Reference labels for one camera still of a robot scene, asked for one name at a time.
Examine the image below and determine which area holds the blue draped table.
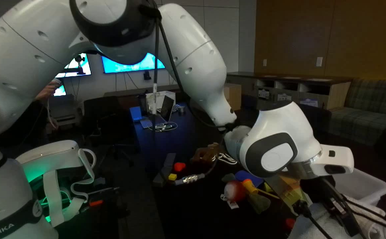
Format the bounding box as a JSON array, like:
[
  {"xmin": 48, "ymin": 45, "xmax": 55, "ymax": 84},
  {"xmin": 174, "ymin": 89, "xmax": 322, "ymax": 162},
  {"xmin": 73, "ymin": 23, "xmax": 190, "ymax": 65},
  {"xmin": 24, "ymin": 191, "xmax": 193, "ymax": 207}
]
[{"xmin": 129, "ymin": 105, "xmax": 203, "ymax": 171}]

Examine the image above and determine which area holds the red toy apple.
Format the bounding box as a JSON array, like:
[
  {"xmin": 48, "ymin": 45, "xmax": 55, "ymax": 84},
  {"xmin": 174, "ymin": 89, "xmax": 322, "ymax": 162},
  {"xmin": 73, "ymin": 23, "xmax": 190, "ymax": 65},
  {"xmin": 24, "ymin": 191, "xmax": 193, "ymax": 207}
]
[{"xmin": 223, "ymin": 179, "xmax": 249, "ymax": 203}]

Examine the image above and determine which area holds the translucent white plastic bin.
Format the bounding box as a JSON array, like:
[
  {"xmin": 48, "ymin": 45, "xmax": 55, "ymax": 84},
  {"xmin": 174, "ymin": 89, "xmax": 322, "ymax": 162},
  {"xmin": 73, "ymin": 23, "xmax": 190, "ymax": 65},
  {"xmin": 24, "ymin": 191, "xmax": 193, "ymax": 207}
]
[{"xmin": 290, "ymin": 167, "xmax": 386, "ymax": 239}]

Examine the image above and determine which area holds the small lit monitor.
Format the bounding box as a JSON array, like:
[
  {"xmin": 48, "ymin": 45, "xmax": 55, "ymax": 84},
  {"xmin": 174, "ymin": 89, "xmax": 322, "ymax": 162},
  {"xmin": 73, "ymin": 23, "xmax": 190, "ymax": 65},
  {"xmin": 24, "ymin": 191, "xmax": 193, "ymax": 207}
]
[{"xmin": 52, "ymin": 52, "xmax": 93, "ymax": 98}]

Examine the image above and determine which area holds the brown plush toy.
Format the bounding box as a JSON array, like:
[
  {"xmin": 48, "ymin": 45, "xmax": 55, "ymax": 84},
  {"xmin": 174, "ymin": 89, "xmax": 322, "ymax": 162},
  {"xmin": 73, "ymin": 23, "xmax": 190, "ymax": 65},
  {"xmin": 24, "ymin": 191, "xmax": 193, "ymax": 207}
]
[{"xmin": 192, "ymin": 143, "xmax": 223, "ymax": 169}]

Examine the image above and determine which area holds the red toy piece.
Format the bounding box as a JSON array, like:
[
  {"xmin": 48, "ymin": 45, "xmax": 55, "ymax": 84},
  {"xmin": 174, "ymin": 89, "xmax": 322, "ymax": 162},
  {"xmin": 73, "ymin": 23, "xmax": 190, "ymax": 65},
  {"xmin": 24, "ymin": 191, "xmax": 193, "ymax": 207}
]
[{"xmin": 173, "ymin": 161, "xmax": 188, "ymax": 174}]

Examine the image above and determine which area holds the green plaid sofa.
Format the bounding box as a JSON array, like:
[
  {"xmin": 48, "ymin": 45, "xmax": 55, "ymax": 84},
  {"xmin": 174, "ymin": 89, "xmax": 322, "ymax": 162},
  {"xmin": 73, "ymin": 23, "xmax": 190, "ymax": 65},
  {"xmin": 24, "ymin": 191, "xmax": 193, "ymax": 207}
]
[{"xmin": 327, "ymin": 78, "xmax": 386, "ymax": 147}]

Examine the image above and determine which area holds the person in dark clothing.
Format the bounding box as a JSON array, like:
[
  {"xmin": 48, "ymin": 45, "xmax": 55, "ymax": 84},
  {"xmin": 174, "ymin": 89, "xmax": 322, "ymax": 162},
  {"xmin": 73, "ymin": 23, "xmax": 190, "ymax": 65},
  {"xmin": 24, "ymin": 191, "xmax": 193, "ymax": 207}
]
[{"xmin": 35, "ymin": 82, "xmax": 60, "ymax": 103}]

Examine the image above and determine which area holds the tan wrist camera mount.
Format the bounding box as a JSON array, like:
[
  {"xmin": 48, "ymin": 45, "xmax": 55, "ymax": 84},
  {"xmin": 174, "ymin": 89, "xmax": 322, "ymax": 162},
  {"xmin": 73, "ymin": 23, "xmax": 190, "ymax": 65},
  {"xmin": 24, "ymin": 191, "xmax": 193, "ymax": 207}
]
[{"xmin": 280, "ymin": 174, "xmax": 310, "ymax": 200}]

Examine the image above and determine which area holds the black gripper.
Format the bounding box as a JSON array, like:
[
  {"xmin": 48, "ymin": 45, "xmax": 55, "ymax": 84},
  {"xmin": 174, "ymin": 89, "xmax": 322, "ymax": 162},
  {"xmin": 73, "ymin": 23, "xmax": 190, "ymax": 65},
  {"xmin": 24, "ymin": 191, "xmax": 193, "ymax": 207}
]
[{"xmin": 306, "ymin": 174, "xmax": 365, "ymax": 238}]

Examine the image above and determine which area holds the yellow toy cylinder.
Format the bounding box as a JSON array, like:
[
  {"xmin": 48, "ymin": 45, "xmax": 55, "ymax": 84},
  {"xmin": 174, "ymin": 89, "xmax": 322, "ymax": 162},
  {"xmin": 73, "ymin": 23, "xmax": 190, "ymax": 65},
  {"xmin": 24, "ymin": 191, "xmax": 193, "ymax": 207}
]
[{"xmin": 243, "ymin": 178, "xmax": 270, "ymax": 196}]

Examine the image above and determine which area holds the white looped cable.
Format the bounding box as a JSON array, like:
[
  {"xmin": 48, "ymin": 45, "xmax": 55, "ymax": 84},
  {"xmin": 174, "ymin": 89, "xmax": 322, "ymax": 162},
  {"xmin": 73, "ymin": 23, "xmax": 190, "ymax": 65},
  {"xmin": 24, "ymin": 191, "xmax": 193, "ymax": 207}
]
[{"xmin": 211, "ymin": 151, "xmax": 239, "ymax": 166}]

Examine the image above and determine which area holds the blue toy block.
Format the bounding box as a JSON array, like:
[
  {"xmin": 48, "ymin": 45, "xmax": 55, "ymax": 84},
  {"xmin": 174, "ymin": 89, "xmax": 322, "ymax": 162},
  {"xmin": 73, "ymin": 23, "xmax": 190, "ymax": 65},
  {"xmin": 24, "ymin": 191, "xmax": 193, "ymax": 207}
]
[{"xmin": 235, "ymin": 170, "xmax": 264, "ymax": 183}]

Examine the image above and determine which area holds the white stand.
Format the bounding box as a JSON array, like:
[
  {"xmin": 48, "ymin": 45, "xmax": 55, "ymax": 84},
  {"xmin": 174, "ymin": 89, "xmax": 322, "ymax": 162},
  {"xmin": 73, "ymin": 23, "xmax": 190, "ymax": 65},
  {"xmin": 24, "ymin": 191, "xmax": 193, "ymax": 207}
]
[{"xmin": 145, "ymin": 90, "xmax": 177, "ymax": 117}]

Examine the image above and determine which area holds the large wall screen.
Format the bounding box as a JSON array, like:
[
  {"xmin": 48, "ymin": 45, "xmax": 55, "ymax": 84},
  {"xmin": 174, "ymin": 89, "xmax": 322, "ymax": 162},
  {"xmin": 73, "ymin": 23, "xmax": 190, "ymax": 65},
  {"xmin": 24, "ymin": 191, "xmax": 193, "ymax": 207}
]
[{"xmin": 101, "ymin": 52, "xmax": 168, "ymax": 76}]

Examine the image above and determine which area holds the wooden shelf cabinet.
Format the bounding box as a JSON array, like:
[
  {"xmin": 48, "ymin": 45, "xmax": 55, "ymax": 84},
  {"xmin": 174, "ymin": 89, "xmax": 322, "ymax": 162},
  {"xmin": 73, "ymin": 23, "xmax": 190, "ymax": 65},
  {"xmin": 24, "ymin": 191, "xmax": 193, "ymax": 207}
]
[{"xmin": 226, "ymin": 72, "xmax": 352, "ymax": 111}]

